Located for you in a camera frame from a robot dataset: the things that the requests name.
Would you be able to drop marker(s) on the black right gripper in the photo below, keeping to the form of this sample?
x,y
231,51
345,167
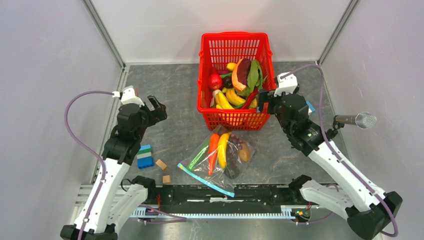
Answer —
x,y
265,96

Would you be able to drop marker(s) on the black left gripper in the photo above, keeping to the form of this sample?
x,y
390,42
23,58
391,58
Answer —
x,y
159,111

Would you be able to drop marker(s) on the purple toy grapes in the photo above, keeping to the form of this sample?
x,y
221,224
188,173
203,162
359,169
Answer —
x,y
235,142

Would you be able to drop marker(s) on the brown toy potato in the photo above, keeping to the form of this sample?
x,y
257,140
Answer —
x,y
244,152

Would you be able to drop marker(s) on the single yellow toy banana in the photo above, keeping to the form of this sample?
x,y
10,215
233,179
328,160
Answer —
x,y
222,149

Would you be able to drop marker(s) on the green toy pepper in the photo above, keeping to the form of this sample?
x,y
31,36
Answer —
x,y
199,156

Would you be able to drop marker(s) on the red toy chili pepper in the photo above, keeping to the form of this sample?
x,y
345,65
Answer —
x,y
212,152

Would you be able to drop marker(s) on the clear zip top bag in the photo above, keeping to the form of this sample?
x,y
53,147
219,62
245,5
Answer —
x,y
217,181

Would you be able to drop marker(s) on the dark round toy plum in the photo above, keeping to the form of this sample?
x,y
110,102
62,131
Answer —
x,y
231,171

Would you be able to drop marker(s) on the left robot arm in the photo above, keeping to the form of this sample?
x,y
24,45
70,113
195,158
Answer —
x,y
99,218

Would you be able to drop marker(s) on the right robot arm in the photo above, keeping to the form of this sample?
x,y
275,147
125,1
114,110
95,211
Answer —
x,y
366,207

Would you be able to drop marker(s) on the yellow toy starfruit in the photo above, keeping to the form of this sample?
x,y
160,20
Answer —
x,y
253,104

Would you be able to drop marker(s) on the green toy corn husk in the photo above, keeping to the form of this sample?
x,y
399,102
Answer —
x,y
255,77

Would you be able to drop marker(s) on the yellow toy banana bunch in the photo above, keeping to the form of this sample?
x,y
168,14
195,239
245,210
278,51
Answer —
x,y
229,100

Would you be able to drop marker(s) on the yellow toy lemon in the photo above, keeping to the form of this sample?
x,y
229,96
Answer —
x,y
231,66

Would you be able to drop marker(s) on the white blue toy block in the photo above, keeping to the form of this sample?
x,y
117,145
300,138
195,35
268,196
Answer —
x,y
311,109

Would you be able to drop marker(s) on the white toy garlic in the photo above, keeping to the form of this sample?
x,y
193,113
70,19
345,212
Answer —
x,y
216,93

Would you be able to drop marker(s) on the red toy apple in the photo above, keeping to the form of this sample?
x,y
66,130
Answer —
x,y
214,81

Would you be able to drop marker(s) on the blue green stacked blocks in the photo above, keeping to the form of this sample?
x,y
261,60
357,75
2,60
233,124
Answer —
x,y
144,157

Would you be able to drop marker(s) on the wooden block beside stack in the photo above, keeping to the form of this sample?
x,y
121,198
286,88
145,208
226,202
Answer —
x,y
162,165

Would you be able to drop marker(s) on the small wooden cube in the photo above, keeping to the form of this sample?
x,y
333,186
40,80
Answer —
x,y
166,179

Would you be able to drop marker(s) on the silver microphone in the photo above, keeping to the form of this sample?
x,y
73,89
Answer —
x,y
362,120

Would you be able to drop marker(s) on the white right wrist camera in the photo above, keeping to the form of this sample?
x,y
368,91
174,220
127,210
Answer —
x,y
285,85

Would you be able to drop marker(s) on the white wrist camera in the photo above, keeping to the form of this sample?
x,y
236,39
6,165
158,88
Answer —
x,y
129,95
285,85

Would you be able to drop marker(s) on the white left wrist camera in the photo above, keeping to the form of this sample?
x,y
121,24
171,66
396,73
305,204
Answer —
x,y
129,95

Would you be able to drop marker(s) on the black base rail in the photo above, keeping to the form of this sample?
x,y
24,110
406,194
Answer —
x,y
250,201

